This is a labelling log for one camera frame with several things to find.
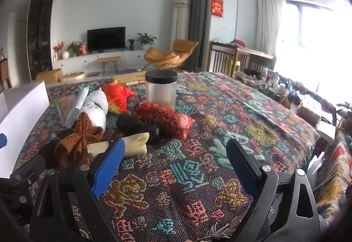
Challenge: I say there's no red wall calendar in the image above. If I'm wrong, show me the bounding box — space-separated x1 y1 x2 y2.
211 0 224 17

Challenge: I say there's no round wooden cat scratcher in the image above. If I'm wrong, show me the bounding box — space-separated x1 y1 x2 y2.
59 71 86 83

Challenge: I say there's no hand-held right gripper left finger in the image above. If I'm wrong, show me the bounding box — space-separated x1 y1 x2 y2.
30 138 126 242

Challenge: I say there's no flat yellow printed box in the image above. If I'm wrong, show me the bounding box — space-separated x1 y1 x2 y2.
111 71 146 86

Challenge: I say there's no white sheer curtain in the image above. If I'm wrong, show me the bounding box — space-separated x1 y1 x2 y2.
254 0 287 54

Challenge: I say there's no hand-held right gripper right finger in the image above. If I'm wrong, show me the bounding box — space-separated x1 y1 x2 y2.
226 138 321 242

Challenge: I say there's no colourful patterned woven blanket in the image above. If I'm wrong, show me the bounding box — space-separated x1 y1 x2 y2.
11 71 321 242

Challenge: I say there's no black fluffy cloth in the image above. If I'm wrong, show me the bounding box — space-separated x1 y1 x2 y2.
116 115 160 145

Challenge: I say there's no dark glass display cabinet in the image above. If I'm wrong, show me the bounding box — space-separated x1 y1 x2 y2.
26 0 57 81

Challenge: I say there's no brown cardboard box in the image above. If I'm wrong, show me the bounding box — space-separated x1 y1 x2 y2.
36 68 63 84

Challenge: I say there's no red mesh fabric pouch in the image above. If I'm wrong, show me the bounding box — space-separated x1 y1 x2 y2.
136 102 196 140

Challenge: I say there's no large green potted plant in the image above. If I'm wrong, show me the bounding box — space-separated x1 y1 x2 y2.
137 32 157 51

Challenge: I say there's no clear plastic garment bag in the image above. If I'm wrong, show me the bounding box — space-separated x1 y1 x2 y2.
55 87 89 127

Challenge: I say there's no red fish plush toy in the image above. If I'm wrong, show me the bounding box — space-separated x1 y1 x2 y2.
103 80 135 115

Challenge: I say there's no clear jar with black lid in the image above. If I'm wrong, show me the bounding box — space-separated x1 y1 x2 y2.
145 70 178 110

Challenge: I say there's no orange lounge rocking chair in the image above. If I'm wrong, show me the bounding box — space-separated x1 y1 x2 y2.
143 38 199 71

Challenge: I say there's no grey curtain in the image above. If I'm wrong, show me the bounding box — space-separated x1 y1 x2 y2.
184 0 214 72

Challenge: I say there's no red flower bouquet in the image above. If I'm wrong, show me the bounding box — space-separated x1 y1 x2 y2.
53 41 65 60

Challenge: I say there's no white fluffy towel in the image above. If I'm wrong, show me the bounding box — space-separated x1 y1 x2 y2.
82 90 109 132

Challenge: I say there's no standing air conditioner with cover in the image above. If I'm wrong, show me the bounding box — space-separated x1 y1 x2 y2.
169 0 191 51

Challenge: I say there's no wooden table with slatted side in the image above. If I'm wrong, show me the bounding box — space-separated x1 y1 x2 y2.
209 41 276 78

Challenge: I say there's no black flat television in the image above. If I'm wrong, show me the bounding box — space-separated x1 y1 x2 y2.
87 27 126 52

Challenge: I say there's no leafy plant in pot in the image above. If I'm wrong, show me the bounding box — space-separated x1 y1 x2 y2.
67 41 81 57

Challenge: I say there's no floral patterned cloth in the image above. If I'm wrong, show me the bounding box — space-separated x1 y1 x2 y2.
316 130 352 222

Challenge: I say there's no brown knitted scarf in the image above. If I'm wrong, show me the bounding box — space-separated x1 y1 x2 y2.
54 111 104 170

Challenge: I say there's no pile of assorted small items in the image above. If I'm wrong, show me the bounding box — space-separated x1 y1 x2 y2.
236 65 339 127

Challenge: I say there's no wooden bench with metal legs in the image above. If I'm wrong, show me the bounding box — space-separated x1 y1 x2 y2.
96 56 122 74

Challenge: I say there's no dark brown cloth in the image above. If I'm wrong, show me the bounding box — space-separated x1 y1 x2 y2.
38 140 59 169

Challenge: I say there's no white television cabinet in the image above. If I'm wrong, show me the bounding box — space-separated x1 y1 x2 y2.
52 49 151 73

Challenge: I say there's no cream yellow cloth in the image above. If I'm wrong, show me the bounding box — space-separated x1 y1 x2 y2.
87 132 150 160

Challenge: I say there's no wooden chair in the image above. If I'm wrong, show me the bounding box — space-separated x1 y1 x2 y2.
0 57 13 89

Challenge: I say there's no bright window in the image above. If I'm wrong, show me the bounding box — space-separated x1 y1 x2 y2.
275 0 352 112

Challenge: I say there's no white board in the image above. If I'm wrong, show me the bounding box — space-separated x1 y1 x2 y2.
0 81 50 180

